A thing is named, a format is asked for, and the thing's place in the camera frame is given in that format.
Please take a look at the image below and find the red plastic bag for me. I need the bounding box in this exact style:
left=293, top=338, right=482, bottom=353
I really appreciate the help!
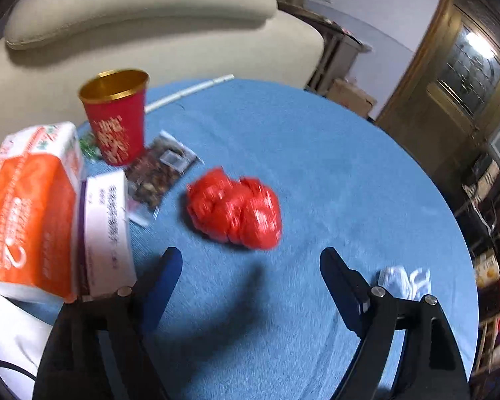
left=187, top=167, right=283, bottom=250

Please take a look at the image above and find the white crumpled paper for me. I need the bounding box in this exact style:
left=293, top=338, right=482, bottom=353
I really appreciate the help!
left=377, top=265, right=432, bottom=301

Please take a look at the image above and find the white purple medicine box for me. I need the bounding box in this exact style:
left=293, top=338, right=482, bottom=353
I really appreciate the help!
left=76, top=170, right=137, bottom=300

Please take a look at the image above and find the white folded tissue stack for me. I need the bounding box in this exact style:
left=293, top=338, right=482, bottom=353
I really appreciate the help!
left=0, top=296, right=51, bottom=399

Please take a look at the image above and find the yellow printed cardboard box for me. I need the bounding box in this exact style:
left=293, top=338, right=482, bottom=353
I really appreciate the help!
left=473, top=248, right=500, bottom=290

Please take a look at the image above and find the dark snack packet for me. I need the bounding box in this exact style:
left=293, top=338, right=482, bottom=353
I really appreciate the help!
left=124, top=130, right=201, bottom=228

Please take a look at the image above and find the orange white tissue pack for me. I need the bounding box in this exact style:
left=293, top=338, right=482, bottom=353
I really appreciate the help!
left=0, top=122, right=84, bottom=302

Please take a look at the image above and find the blue round tablecloth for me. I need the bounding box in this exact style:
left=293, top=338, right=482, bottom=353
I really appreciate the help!
left=16, top=78, right=481, bottom=400

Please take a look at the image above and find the white plastic straw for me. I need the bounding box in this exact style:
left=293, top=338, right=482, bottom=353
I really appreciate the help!
left=144, top=74, right=235, bottom=114

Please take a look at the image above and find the red paper cup gold rim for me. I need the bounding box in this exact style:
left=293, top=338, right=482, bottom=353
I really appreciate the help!
left=78, top=69, right=150, bottom=166

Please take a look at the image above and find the cardboard box on floor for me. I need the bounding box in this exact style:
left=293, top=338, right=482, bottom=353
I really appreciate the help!
left=326, top=79, right=377, bottom=118

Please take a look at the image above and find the wooden glass panel door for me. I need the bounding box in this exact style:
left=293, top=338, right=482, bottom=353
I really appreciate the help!
left=376, top=0, right=500, bottom=192

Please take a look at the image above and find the brown wooden cabinet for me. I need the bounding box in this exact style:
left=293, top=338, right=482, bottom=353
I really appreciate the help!
left=278, top=3, right=369, bottom=96

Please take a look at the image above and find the beige leather armchair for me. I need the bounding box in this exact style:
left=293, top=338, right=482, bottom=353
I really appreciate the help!
left=0, top=0, right=324, bottom=145

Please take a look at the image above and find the black cable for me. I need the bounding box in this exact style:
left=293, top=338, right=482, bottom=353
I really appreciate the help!
left=0, top=358, right=39, bottom=382

